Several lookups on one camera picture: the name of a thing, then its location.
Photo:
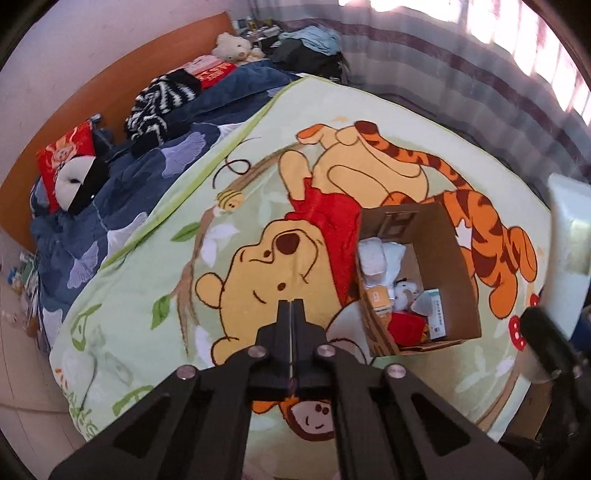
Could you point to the small yellow box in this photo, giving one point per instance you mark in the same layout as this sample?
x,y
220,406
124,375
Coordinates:
x,y
379,300

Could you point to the white teal medicine box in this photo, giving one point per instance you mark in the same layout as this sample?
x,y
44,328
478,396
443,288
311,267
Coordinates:
x,y
436,319

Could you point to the brown cardboard box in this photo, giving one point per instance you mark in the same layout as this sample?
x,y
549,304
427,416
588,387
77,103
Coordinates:
x,y
435,262

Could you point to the red cartoon pillow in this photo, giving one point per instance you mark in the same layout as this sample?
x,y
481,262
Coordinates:
x,y
77,142

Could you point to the navy blue leaf quilt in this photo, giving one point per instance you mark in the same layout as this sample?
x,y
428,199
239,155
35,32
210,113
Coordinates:
x,y
71,247

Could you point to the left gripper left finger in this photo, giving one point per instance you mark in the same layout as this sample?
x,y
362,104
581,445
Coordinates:
x,y
194,424

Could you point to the striped grey purple curtain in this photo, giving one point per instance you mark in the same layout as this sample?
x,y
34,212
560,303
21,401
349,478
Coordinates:
x,y
491,71

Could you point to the red plastic box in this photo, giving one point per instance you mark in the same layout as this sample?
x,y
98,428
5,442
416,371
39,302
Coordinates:
x,y
408,329

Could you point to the items on floor left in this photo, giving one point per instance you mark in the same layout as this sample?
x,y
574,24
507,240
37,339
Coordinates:
x,y
22,281

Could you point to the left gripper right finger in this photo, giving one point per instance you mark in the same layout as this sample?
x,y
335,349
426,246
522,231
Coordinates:
x,y
388,423

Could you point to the white plush toy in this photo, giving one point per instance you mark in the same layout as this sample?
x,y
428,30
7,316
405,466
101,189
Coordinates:
x,y
404,294

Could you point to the black and white plush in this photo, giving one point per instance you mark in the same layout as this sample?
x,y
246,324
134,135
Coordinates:
x,y
79,181

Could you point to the green cartoon fleece blanket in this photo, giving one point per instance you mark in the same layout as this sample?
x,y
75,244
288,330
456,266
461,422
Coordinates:
x,y
274,213

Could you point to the wooden headboard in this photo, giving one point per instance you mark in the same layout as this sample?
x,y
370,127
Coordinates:
x,y
110,93

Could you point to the pile of dark clothes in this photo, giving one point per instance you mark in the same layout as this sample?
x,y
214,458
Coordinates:
x,y
315,50

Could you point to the white teddy bear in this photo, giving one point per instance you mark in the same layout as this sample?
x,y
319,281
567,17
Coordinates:
x,y
236,50

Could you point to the black white striped garment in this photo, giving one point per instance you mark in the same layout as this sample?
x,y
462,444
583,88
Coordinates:
x,y
146,126

